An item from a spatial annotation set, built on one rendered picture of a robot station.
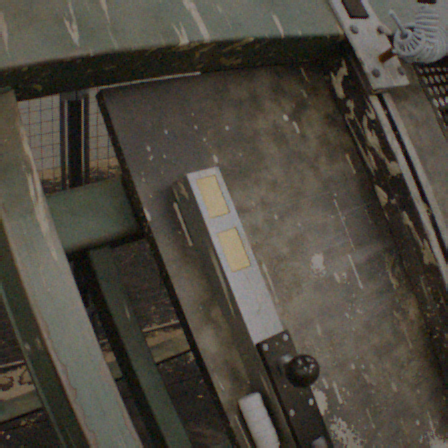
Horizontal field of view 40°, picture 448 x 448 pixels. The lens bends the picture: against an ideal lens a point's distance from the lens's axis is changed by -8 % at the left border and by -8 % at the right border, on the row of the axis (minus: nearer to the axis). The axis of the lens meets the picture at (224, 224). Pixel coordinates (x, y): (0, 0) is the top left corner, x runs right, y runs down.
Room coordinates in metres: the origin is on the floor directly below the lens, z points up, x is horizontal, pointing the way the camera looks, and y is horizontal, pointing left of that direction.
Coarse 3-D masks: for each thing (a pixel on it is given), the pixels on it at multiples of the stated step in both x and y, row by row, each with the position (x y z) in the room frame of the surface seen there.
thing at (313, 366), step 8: (280, 360) 0.63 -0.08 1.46; (288, 360) 0.63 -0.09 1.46; (296, 360) 0.55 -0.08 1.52; (304, 360) 0.55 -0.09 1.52; (312, 360) 0.55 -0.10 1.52; (280, 368) 0.63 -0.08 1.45; (288, 368) 0.55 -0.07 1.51; (296, 368) 0.54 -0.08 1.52; (304, 368) 0.54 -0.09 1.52; (312, 368) 0.54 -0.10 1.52; (288, 376) 0.54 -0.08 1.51; (296, 376) 0.54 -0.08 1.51; (304, 376) 0.54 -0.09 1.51; (312, 376) 0.54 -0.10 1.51; (296, 384) 0.54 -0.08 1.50; (304, 384) 0.53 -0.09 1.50; (312, 384) 0.54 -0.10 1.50
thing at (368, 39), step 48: (336, 0) 1.05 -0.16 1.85; (432, 0) 0.98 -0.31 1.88; (384, 48) 1.04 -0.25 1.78; (432, 48) 0.96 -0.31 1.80; (336, 96) 1.05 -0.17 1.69; (384, 96) 1.02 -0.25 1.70; (384, 144) 0.97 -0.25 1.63; (384, 192) 0.96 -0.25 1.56; (432, 240) 0.88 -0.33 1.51; (432, 288) 0.86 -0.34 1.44; (432, 336) 0.84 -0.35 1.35
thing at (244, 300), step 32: (192, 192) 0.74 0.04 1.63; (224, 192) 0.76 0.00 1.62; (192, 224) 0.74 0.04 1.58; (224, 224) 0.73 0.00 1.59; (224, 256) 0.71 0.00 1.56; (224, 288) 0.69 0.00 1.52; (256, 288) 0.70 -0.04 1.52; (256, 320) 0.67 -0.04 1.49; (256, 352) 0.64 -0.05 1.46; (256, 384) 0.64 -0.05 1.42
